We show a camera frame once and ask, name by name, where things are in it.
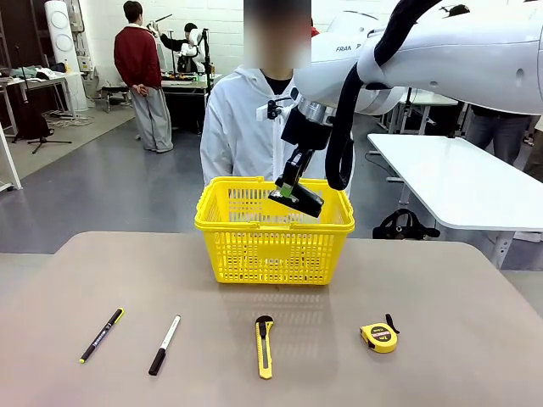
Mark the yellow plastic shopping basket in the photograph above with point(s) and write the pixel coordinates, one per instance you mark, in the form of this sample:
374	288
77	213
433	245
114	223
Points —
271	250

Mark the white table leg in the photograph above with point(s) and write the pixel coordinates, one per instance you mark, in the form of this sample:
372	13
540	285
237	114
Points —
10	161

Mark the black tripod stand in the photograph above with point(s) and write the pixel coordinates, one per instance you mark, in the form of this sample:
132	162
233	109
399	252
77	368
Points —
31	123

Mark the person in red sweater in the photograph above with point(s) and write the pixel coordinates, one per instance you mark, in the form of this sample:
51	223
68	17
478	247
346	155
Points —
138	63

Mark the person in white hoodie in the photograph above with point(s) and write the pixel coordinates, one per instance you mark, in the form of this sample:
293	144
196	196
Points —
237	127

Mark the grey table with clothes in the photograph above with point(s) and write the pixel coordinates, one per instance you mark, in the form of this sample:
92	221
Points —
38	78

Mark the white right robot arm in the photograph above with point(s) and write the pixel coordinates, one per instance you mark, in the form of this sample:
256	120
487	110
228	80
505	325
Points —
466	51

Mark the yellow utility knife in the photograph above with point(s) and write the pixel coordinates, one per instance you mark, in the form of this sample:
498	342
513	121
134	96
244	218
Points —
264	347

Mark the white side table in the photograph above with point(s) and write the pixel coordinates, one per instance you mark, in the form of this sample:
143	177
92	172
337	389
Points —
458	178

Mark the person in black top jeans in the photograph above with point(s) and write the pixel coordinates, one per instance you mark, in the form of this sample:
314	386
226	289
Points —
496	131

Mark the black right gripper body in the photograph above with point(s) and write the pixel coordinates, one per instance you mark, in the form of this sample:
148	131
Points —
305	131

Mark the black stapler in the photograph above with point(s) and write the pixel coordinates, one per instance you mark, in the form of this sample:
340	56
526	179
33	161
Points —
306	202

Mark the white background work table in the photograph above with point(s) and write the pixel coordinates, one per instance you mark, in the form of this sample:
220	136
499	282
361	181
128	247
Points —
424	102

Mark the black highlighter pen yellow ends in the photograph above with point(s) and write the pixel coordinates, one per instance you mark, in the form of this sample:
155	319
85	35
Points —
102	336

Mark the white tower air conditioner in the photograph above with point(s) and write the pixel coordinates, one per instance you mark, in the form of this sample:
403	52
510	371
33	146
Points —
63	42

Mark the seated person in black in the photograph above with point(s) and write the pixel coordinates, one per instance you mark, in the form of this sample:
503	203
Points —
182	44

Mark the yellow tape measure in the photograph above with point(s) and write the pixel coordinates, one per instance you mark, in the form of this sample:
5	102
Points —
378	337

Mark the black bag on floor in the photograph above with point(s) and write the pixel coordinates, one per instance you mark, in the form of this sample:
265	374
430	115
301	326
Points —
403	226

